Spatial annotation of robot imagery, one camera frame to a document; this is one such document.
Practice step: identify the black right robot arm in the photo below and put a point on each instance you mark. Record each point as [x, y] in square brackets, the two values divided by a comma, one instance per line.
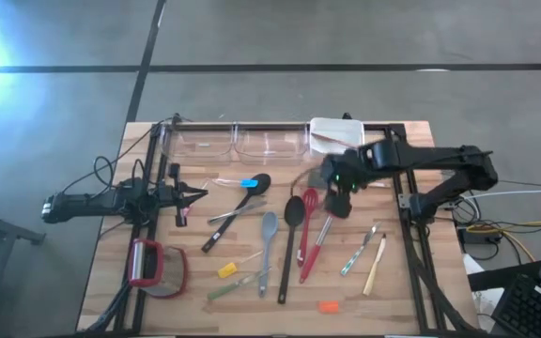
[439, 157]

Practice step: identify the orange mini spatula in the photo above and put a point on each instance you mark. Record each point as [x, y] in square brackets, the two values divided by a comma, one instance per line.
[329, 307]

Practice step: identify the grey metal bracket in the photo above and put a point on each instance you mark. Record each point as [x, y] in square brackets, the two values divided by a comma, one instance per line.
[404, 201]

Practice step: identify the black aluminium table frame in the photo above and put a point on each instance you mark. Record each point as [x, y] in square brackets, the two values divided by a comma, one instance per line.
[416, 291]

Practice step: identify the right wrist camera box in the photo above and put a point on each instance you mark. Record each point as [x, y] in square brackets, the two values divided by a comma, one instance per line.
[338, 205]

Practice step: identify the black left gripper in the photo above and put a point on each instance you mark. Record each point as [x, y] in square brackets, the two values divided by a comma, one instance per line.
[180, 221]

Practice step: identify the yellow mini spatula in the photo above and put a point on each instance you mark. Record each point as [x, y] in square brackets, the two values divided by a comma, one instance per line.
[227, 270]

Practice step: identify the red-trimmed steel box grater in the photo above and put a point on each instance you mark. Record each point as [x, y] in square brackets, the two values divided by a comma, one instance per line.
[169, 274]

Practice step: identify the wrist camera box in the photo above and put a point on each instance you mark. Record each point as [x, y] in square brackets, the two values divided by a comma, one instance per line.
[165, 192]
[338, 205]

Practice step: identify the grey silicone spoon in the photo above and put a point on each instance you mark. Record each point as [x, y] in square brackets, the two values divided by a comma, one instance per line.
[269, 225]

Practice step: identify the dark laptop computer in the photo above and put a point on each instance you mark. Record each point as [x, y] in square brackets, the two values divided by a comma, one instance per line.
[533, 310]

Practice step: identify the clear plastic bin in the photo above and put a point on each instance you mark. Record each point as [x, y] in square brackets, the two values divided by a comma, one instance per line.
[270, 155]
[195, 155]

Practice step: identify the white paper sheet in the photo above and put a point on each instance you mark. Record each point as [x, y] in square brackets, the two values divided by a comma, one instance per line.
[472, 267]

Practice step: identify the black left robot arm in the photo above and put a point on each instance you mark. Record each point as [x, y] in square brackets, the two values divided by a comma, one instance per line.
[87, 203]

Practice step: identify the red slotted spatula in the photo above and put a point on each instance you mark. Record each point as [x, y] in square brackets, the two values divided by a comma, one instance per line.
[310, 199]

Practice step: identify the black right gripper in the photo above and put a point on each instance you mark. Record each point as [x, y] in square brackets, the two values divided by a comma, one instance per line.
[345, 173]

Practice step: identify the black nylon spoon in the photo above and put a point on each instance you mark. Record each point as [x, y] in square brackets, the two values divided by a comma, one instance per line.
[263, 180]
[294, 211]

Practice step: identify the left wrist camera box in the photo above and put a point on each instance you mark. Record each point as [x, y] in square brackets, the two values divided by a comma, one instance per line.
[165, 192]

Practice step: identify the blue mini spatula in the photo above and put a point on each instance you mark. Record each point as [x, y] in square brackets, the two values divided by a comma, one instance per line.
[250, 183]

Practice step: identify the white plastic bin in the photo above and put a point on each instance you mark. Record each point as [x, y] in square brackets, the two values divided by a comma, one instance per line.
[341, 129]

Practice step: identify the red spoon steel shaft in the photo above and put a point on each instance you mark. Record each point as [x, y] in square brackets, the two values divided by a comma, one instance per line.
[315, 256]

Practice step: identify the black power box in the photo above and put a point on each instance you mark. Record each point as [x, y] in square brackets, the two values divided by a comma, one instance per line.
[474, 236]

